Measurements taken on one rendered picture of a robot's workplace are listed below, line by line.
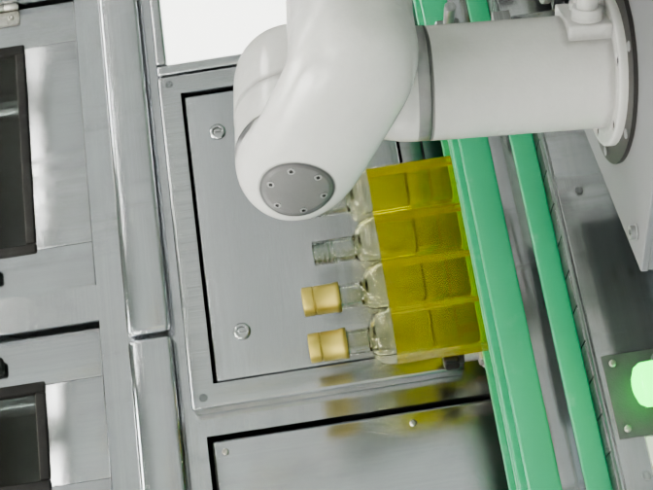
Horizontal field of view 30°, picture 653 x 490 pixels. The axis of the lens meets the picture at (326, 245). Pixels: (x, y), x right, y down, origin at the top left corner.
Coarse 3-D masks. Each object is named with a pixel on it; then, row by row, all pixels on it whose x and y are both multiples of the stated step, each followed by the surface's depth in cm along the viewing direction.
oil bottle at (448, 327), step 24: (384, 312) 137; (408, 312) 137; (432, 312) 136; (456, 312) 136; (480, 312) 136; (384, 336) 136; (408, 336) 136; (432, 336) 135; (456, 336) 135; (480, 336) 135; (384, 360) 138; (408, 360) 139
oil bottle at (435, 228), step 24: (384, 216) 141; (408, 216) 141; (432, 216) 141; (456, 216) 141; (360, 240) 141; (384, 240) 140; (408, 240) 140; (432, 240) 140; (456, 240) 140; (360, 264) 143
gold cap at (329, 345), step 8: (344, 328) 138; (312, 336) 138; (320, 336) 138; (328, 336) 137; (336, 336) 137; (344, 336) 137; (312, 344) 137; (320, 344) 137; (328, 344) 137; (336, 344) 137; (344, 344) 137; (312, 352) 137; (320, 352) 137; (328, 352) 137; (336, 352) 137; (344, 352) 137; (312, 360) 138; (320, 360) 138; (328, 360) 138
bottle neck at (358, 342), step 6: (348, 330) 138; (354, 330) 138; (360, 330) 138; (348, 336) 137; (354, 336) 138; (360, 336) 137; (366, 336) 137; (348, 342) 137; (354, 342) 137; (360, 342) 137; (366, 342) 137; (348, 348) 137; (354, 348) 137; (360, 348) 138; (366, 348) 138; (354, 354) 138
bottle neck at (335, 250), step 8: (328, 240) 142; (336, 240) 142; (344, 240) 142; (352, 240) 142; (312, 248) 142; (320, 248) 142; (328, 248) 142; (336, 248) 142; (344, 248) 142; (352, 248) 142; (320, 256) 142; (328, 256) 142; (336, 256) 142; (344, 256) 142; (352, 256) 142; (320, 264) 143
